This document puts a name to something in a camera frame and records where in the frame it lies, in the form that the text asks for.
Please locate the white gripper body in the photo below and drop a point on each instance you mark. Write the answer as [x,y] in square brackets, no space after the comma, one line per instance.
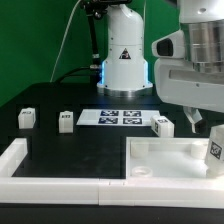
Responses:
[178,83]

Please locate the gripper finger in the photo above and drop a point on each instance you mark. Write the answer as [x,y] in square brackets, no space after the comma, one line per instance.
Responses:
[195,118]

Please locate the white square table top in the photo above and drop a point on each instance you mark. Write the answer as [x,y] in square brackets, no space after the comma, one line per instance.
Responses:
[148,157]

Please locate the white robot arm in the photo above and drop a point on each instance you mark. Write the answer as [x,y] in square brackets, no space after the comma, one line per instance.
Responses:
[125,71]

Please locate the white sheet with markers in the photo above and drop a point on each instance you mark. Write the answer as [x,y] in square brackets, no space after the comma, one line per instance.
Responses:
[106,117]

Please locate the white left fence piece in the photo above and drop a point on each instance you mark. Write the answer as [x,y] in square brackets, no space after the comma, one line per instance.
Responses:
[12,157]

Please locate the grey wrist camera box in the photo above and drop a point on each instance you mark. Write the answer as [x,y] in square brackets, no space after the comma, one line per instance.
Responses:
[170,46]

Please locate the white front fence rail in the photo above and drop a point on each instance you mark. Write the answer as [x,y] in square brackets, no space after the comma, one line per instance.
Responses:
[196,193]

